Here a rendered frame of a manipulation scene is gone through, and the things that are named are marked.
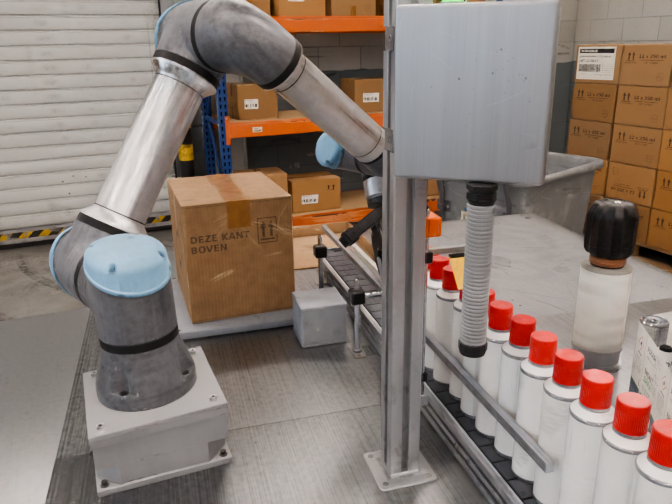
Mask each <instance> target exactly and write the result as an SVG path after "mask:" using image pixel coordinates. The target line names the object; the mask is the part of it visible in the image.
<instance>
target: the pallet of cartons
mask: <svg viewBox="0 0 672 504"><path fill-rule="evenodd" d="M574 82H578V83H575V87H574V91H573V95H572V103H571V114H572V118H571V119H570V123H569V133H568V143H567V152H566V153H568V154H570V155H578V156H586V157H594V158H599V159H601V160H603V162H604V164H603V167H602V168H600V169H596V170H595V174H594V179H593V184H592V189H591V194H590V199H589V203H588V208H587V212H588V210H589V208H590V206H591V205H592V203H593V202H594V201H596V200H600V199H603V198H617V199H623V200H627V201H631V202H633V203H634V204H635V205H636V207H637V210H638V213H639V224H638V231H637V238H636V245H635V251H634V254H633V255H632V256H633V257H635V258H637V259H639V260H642V261H644V262H646V263H649V264H651V265H653V266H655V267H658V268H660V269H662V270H664V271H667V272H669V273H671V274H672V266H671V265H668V264H665V263H661V262H658V261H655V260H652V259H649V258H645V257H642V256H639V248H640V246H642V247H645V248H649V249H652V250H656V251H659V252H662V253H665V254H668V255H671V256H672V43H639V44H588V45H578V47H577V57H576V67H575V77H574Z"/></svg>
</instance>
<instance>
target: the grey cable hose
mask: <svg viewBox="0 0 672 504"><path fill-rule="evenodd" d="M466 189H468V192H467V194H466V199H467V201H468V203H467V206H468V207H467V212H466V214H467V216H466V218H467V219H466V232H465V234H466V236H465V252H464V254H465V255H464V258H465V259H464V275H463V291H462V292H463V294H462V296H463V297H462V312H461V328H460V329H461V330H460V338H459V340H458V348H459V352H460V354H461V355H463V356H465V357H468V358H480V357H483V356H484V355H485V353H486V351H487V346H488V342H487V340H486V335H487V320H488V305H489V303H488V302H489V291H490V275H491V262H492V261H491V260H492V257H491V256H492V247H493V245H492V244H493V241H492V240H493V230H494V229H493V228H494V225H493V224H494V215H495V213H494V211H495V208H494V207H495V204H494V203H495V201H496V200H497V198H496V196H497V191H496V190H498V185H497V184H495V183H483V182H470V183H467V184H466Z"/></svg>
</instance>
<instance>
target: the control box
mask: <svg viewBox="0 0 672 504"><path fill-rule="evenodd" d="M561 10H562V7H561V3H560V1H559V0H520V1H493V2H465V3H438V4H410V5H399V6H397V7H396V10H395V82H394V161H393V174H394V176H395V177H397V178H409V179H427V180H446V181H464V182H483V183H501V184H519V185H538V186H540V185H543V184H544V182H545V177H546V171H547V163H548V152H549V141H550V130H551V119H552V108H553V97H554V86H555V75H556V64H557V53H558V43H559V32H560V21H561Z"/></svg>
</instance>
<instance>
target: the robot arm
mask: <svg viewBox="0 0 672 504"><path fill-rule="evenodd" d="M154 42H155V44H156V50H155V52H154V54H153V57H152V59H151V63H152V66H153V68H154V71H155V76H154V78H153V80H152V82H151V84H150V86H149V88H148V91H147V93H146V95H145V97H144V99H143V101H142V103H141V106H140V108H139V110H138V112H137V114H136V116H135V118H134V121H133V123H132V125H131V127H130V129H129V131H128V133H127V136H126V138H125V140H124V142H123V144H122V146H121V148H120V150H119V153H118V155H117V157H116V159H115V161H114V163H113V165H112V168H111V170H110V172H109V174H108V176H107V178H106V180H105V183H104V185H103V187H102V189H101V191H100V193H99V195H98V198H97V200H96V202H95V203H94V204H93V205H92V206H89V207H86V208H84V209H81V210H80V212H79V214H78V216H77V218H76V220H75V223H74V225H73V226H72V227H70V228H68V229H66V230H64V231H63V232H62V233H61V234H60V235H59V236H58V237H57V238H56V239H55V241H54V243H53V244H52V247H51V250H50V254H49V266H50V270H51V273H52V275H53V277H54V279H55V280H56V281H57V283H58V284H59V286H60V287H61V288H62V289H63V290H64V291H65V292H66V293H67V294H69V295H70V296H72V297H74V298H76V299H78V300H79V301H80V302H82V303H83V304H84V305H86V306H87V307H88V308H90V309H91V310H92V311H93V313H94V317H95V322H96V327H97V332H98V337H99V342H100V348H101V350H100V356H99V362H98V368H97V374H96V380H95V387H96V392H97V397H98V400H99V402H100V403H101V404H102V405H104V406H105V407H107V408H109V409H112V410H116V411H122V412H138V411H146V410H151V409H155V408H159V407H162V406H165V405H167V404H170V403H172V402H174V401H176V400H178V399H180V398H181V397H183V396H184V395H185V394H187V393H188V392H189V391H190V390H191V389H192V388H193V386H194V385H195V383H196V379H197V374H196V367H195V363H194V360H193V358H192V356H191V355H190V353H189V351H188V349H187V347H186V345H185V343H184V342H183V340H182V338H181V336H180V334H179V329H178V323H177V315H176V308H175V301H174V294H173V287H172V281H171V264H170V261H169V259H168V256H167V252H166V249H165V247H164V246H163V244H162V243H161V242H160V241H158V240H157V239H155V238H153V237H150V236H148V235H147V232H146V230H145V223H146V221H147V219H148V217H149V214H150V212H151V210H152V208H153V206H154V204H155V201H156V199H157V197H158V195H159V193H160V191H161V188H162V186H163V184H164V182H165V180H166V178H167V175H168V173H169V171H170V169H171V167H172V164H173V162H174V160H175V158H176V156H177V154H178V151H179V149H180V147H181V145H182V143H183V141H184V138H185V136H186V134H187V132H188V130H189V128H190V125H191V123H192V121H193V119H194V117H195V115H196V112H197V110H198V108H199V106H200V104H201V102H202V99H203V98H205V97H208V96H211V95H214V94H215V93H216V91H217V89H218V87H219V84H220V82H221V80H222V78H223V76H224V74H225V73H232V74H236V75H239V76H242V77H245V78H247V79H249V80H251V81H253V82H254V83H256V84H257V85H258V86H259V87H261V88H262V89H264V90H266V91H270V90H274V91H275V92H277V93H278V94H279V95H280V96H281V97H283V98H284V99H285V100H286V101H287V102H289V103H290V104H291V105H292V106H293V107H295V108H296V109H297V110H298V111H299V112H301V113H302V114H303V115H304V116H306V117H307V118H308V119H309V120H310V121H312V122H313V123H314V124H315V125H316V126H318V127H319V128H320V129H321V130H322V131H324V132H325V133H323V134H322V135H321V136H320V137H319V139H318V141H317V144H316V150H315V152H316V158H317V160H318V162H319V163H320V164H321V165H322V166H325V167H329V168H331V169H341V170H347V171H352V172H357V173H361V174H362V180H363V185H364V191H365V197H366V200H367V205H368V208H369V209H374V210H372V211H371V212H370V213H369V214H368V215H366V216H365V217H364V218H363V219H361V220H360V221H359V222H358V223H357V224H355V225H354V226H353V227H349V228H348V229H346V230H344V232H343V233H342V234H341V237H340V238H339V241H340V242H341V244H342V245H343V246H344V247H345V248H346V247H348V246H352V245H353V244H355V243H356V242H357V240H359V239H360V238H359V237H360V236H361V235H362V234H363V233H364V232H366V231H367V230H368V229H369V228H370V227H371V230H372V234H371V240H372V247H373V250H374V257H375V262H376V266H377V269H378V272H379V275H380V277H381V280H382V193H383V149H384V148H385V130H384V129H383V128H381V127H380V126H379V125H378V124H377V123H376V122H375V121H374V120H373V119H372V118H371V117H370V116H369V115H367V114H366V113H365V112H364V111H363V110H362V109H361V108H360V107H359V106H358V105H357V104H356V103H355V102H354V101H352V100H351V99H350V98H349V97H348V96H347V95H346V94H345V93H344V92H343V91H342V90H341V89H340V88H338V87H337V86H336V85H335V84H334V83H333V82H332V81H331V80H330V79H329V78H328V77H327V76H326V75H325V74H323V73H322V72H321V71H320V70H319V69H318V68H317V67H316V66H315V65H314V64H313V63H312V62H311V61H309V60H308V59H307V58H306V57H305V56H304V55H303V54H302V53H303V49H302V45H301V44H300V42H299V41H298V40H296V39H295V38H294V37H293V36H292V35H291V34H290V33H289V32H288V31H287V30H286V29H285V28H283V27H282V26H281V25H280V24H279V23H278V22H276V21H275V20H274V19H273V18H271V17H270V16H269V15H268V14H266V13H265V12H264V11H262V10H261V9H259V8H258V7H256V6H255V5H253V4H251V3H249V2H247V1H245V0H185V1H182V2H179V3H177V4H175V5H173V6H171V7H169V8H168V9H167V10H166V11H165V12H164V13H163V14H162V15H161V16H160V18H159V20H158V21H157V24H156V27H155V31H154ZM380 219H381V220H380ZM379 220H380V221H379ZM376 222H377V223H376ZM375 223H376V224H375ZM374 224H375V225H374Z"/></svg>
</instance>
